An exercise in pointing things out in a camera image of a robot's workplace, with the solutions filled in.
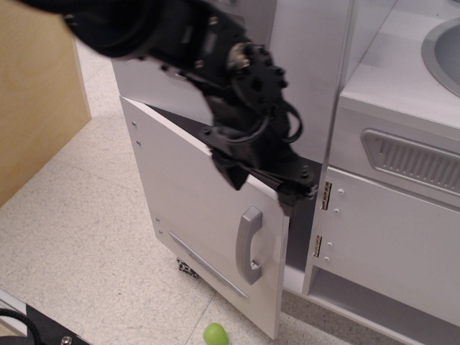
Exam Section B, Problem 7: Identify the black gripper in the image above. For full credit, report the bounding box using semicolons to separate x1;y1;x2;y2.
200;107;317;216

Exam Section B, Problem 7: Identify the silver fridge door handle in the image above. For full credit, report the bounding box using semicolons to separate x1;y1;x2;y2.
235;206;262;285

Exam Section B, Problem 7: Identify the white fridge door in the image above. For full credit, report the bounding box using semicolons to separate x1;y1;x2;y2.
121;98;290;338

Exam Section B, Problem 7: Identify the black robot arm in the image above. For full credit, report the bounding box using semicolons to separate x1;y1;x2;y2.
29;1;317;216

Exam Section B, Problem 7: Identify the white toy fridge cabinet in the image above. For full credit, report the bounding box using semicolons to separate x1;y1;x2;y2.
113;1;351;289

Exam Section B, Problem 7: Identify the upper brass hinge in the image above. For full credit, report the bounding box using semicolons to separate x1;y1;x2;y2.
321;181;332;211

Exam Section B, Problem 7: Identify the brass hinge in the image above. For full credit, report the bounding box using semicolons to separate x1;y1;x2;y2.
321;181;332;211
313;235;322;257

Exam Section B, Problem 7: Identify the lower brass hinge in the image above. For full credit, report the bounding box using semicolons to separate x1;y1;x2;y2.
313;235;322;257

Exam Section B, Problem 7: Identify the aluminium profile foot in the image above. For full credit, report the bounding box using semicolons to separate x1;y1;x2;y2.
176;257;200;279

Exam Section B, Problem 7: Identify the white toy kitchen counter unit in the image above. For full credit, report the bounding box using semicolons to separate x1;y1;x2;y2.
303;1;459;344

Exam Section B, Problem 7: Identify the green toy ball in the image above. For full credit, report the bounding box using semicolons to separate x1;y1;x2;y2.
203;323;229;345

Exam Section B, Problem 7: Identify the grey vent panel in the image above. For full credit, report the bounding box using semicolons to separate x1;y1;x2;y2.
361;129;459;196

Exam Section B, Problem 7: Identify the grey toy sink basin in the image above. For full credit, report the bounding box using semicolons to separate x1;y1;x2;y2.
421;18;459;97

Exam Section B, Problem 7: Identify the plywood panel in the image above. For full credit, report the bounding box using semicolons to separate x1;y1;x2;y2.
1;1;91;204

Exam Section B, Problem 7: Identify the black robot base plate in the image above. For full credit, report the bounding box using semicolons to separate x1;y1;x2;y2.
26;305;90;345

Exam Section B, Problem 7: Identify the aluminium extrusion rail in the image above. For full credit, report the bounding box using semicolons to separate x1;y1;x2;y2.
0;289;27;336

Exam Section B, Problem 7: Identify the black braided cable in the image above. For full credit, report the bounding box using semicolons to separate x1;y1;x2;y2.
0;308;39;345

